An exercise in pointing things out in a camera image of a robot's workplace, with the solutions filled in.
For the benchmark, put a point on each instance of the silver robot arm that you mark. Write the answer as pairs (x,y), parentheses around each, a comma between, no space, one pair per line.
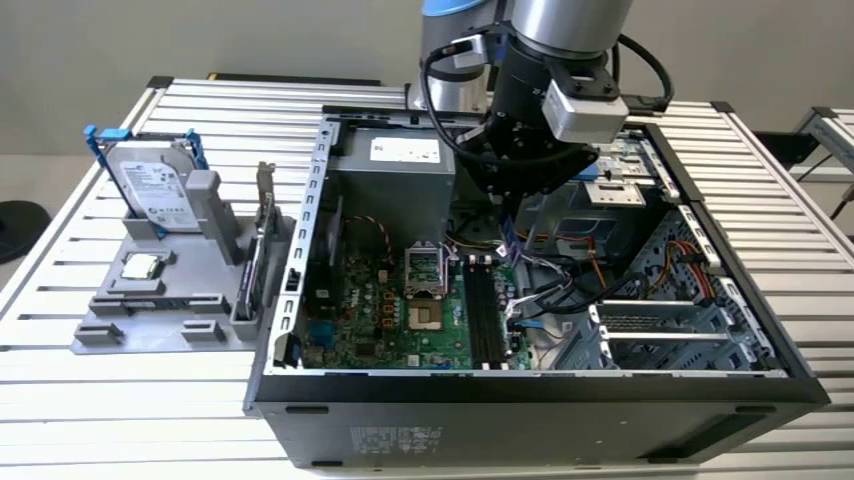
(574,20)

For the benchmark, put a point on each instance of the black RAM slot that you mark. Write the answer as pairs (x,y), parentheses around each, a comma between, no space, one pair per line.
(495,310)
(478,310)
(470,310)
(487,310)

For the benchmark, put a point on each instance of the dark RAM stick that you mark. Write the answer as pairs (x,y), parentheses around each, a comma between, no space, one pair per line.
(156,301)

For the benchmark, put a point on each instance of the blue drive bay latch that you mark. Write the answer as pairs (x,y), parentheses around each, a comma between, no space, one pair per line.
(587,175)

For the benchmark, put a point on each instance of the metal drive cage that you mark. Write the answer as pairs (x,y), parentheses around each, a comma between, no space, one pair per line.
(601,225)

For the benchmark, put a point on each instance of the grey power supply unit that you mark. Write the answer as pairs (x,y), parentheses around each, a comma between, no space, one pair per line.
(394,200)

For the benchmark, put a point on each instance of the CPU socket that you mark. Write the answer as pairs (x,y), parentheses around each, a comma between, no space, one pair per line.
(426,316)

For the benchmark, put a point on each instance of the green motherboard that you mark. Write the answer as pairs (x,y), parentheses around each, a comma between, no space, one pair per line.
(401,345)

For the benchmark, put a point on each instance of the metal disk bay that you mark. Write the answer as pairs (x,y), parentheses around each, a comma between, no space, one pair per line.
(657,336)

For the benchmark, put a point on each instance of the metal side table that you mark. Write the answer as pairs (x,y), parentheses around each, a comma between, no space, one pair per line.
(834,135)

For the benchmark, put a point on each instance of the grey parts rack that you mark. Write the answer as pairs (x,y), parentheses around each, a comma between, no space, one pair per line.
(194,270)

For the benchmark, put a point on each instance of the hard disk in blue carrier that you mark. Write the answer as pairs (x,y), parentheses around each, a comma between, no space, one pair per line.
(150,185)

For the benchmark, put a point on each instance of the black PC case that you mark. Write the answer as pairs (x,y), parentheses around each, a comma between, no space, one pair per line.
(467,425)

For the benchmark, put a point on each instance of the silver CPU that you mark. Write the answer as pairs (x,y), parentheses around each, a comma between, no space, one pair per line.
(142,265)

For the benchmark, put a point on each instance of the black round floor base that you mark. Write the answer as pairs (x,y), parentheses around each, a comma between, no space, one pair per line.
(20,225)

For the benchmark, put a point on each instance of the grey camera box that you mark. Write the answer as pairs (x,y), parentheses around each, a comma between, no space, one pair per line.
(587,120)

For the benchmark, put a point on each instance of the white camera with black plate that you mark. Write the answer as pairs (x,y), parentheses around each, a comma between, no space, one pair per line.
(470,57)

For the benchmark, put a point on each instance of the graphics card with bracket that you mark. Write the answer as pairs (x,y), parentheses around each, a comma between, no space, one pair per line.
(246,285)

